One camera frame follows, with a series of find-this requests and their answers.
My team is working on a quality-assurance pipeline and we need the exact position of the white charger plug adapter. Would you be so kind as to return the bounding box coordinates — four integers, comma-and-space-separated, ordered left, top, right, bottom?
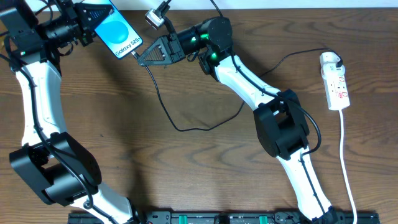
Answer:
320, 52, 345, 80

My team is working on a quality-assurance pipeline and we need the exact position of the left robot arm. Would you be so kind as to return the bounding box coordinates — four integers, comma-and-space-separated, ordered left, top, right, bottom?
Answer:
1, 1, 147, 223

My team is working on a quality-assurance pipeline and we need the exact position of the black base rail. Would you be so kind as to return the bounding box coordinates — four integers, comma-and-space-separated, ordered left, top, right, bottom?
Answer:
67, 211, 381, 224

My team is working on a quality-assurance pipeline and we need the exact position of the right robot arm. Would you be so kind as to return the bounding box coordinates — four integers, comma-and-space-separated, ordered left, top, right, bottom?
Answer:
137, 14, 338, 223

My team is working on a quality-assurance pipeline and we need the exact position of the white power strip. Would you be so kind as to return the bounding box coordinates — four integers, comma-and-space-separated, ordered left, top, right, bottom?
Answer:
319, 52, 351, 111

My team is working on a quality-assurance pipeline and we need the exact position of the white power strip cord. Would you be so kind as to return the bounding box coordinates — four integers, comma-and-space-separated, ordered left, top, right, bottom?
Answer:
338, 108, 358, 224

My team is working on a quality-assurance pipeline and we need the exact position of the blue Samsung Galaxy smartphone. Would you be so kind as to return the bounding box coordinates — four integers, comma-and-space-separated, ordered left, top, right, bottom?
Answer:
90, 0, 144, 59

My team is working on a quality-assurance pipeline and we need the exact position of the black charging cable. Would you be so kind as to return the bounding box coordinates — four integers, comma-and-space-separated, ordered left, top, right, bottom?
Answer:
131, 48, 344, 133

